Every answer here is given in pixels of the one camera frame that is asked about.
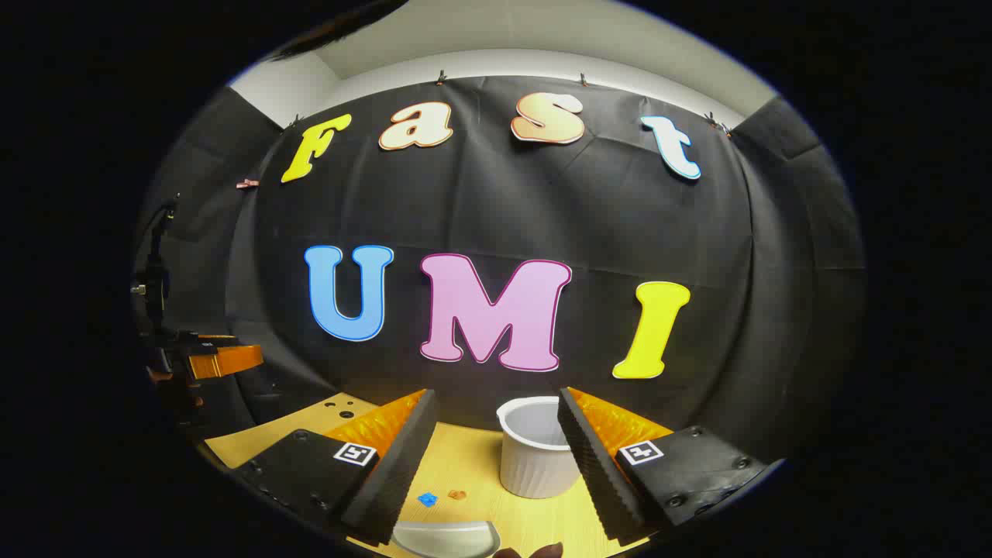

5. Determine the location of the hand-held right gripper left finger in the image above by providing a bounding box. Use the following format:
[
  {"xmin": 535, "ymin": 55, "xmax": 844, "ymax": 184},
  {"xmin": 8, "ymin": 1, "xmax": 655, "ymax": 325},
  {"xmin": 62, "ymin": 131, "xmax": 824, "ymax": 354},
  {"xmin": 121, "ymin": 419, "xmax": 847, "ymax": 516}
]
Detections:
[{"xmin": 231, "ymin": 387, "xmax": 441, "ymax": 547}]

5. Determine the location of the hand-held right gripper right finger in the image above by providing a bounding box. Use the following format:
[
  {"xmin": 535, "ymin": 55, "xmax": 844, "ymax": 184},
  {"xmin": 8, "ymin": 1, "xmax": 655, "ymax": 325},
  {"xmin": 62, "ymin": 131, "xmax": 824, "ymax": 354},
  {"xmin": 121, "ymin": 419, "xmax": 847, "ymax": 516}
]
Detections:
[{"xmin": 556, "ymin": 386, "xmax": 785, "ymax": 545}]

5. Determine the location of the white ribbed garbage bin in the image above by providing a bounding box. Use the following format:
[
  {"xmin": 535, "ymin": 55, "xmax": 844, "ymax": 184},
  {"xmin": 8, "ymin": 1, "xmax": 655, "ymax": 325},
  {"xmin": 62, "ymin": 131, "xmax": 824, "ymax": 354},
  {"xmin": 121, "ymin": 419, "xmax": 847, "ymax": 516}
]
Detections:
[{"xmin": 496, "ymin": 395, "xmax": 584, "ymax": 499}]

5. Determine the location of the grey plastic dustpan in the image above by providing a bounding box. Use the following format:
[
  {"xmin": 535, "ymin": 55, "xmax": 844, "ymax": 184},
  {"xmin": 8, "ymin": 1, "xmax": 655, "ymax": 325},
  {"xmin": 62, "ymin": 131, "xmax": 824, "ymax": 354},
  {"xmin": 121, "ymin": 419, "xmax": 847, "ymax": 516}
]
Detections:
[{"xmin": 391, "ymin": 521, "xmax": 502, "ymax": 558}]

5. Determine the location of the wooden desktop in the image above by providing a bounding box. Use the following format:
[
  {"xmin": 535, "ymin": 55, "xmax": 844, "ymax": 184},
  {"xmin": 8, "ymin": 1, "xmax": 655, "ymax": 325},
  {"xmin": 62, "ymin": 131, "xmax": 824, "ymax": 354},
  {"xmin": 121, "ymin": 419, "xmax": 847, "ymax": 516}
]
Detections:
[{"xmin": 203, "ymin": 391, "xmax": 675, "ymax": 558}]

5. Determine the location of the black backdrop cloth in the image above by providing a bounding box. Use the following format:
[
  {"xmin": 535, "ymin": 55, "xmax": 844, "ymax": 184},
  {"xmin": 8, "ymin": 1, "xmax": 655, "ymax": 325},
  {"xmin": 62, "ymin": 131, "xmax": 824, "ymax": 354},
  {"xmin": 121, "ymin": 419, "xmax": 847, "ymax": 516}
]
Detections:
[{"xmin": 136, "ymin": 74, "xmax": 867, "ymax": 466}]

